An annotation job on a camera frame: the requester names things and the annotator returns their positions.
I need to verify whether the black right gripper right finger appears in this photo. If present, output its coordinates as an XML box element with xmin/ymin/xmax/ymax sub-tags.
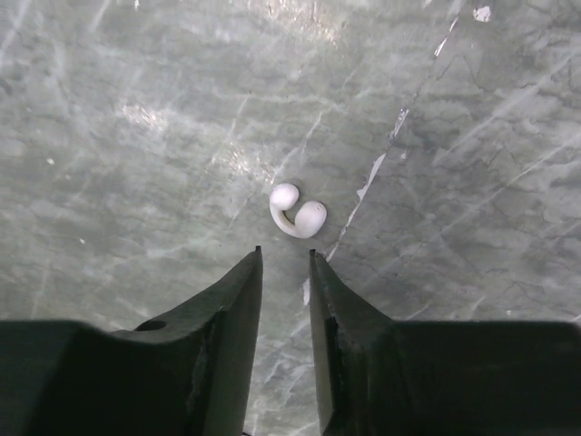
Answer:
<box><xmin>310</xmin><ymin>252</ymin><xmax>580</xmax><ymax>435</ymax></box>

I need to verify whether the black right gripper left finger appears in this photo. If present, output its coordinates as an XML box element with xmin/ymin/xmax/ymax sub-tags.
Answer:
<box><xmin>1</xmin><ymin>250</ymin><xmax>263</xmax><ymax>435</ymax></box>

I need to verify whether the white clip earbud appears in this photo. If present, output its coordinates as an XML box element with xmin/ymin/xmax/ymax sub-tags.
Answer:
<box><xmin>269</xmin><ymin>183</ymin><xmax>328</xmax><ymax>239</ymax></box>

